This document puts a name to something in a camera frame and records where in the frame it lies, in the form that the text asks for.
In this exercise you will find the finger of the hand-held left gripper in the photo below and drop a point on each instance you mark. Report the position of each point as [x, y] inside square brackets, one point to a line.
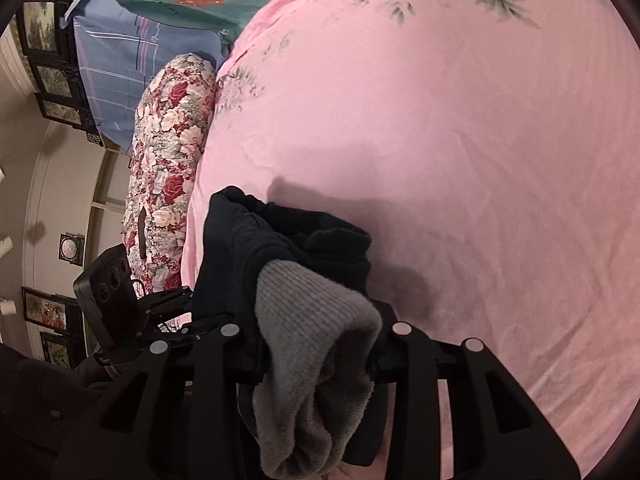
[167, 302]
[200, 330]

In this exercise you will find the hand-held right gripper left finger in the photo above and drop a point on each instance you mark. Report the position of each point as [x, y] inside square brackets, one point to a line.
[215, 370]

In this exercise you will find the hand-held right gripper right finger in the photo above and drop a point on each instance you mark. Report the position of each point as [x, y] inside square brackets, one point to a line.
[400, 360]

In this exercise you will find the dark pants with grey lining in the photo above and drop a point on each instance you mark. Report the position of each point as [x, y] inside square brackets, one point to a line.
[310, 320]

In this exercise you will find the person's left forearm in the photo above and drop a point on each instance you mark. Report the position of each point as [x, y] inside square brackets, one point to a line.
[40, 400]

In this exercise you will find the framed picture with red print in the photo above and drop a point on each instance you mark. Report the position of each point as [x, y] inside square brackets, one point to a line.
[47, 310]

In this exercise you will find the small square framed picture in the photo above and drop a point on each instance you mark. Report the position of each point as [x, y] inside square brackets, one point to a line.
[72, 249]

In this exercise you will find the dark framed picture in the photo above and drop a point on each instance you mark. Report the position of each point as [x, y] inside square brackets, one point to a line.
[59, 350]

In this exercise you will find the red floral quilt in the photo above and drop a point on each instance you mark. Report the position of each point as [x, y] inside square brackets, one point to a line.
[170, 135]

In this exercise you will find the pink floral bed sheet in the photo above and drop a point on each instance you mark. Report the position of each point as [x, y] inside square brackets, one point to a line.
[450, 135]

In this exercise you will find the black headboard with picture panels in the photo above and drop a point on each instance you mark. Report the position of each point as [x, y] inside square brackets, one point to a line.
[50, 80]

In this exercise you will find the blue plaid pillow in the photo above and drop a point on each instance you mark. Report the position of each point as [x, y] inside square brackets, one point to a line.
[115, 60]

